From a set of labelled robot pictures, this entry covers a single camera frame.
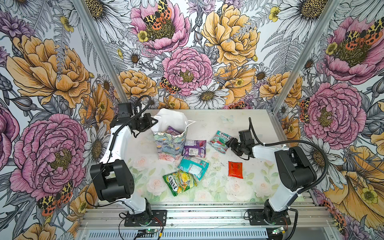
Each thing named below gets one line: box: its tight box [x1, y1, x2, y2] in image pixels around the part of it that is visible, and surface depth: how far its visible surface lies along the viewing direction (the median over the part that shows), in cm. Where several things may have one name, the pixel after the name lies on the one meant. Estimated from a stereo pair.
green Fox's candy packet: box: [162, 170, 198, 197], surface depth 85 cm
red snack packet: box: [228, 161, 244, 179], surface depth 91 cm
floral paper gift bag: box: [153, 108, 196, 162], surface depth 88 cm
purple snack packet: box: [182, 139, 207, 158], surface depth 99 cm
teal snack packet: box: [178, 156, 210, 181], surface depth 89 cm
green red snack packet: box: [208, 130, 233, 154], surface depth 101 cm
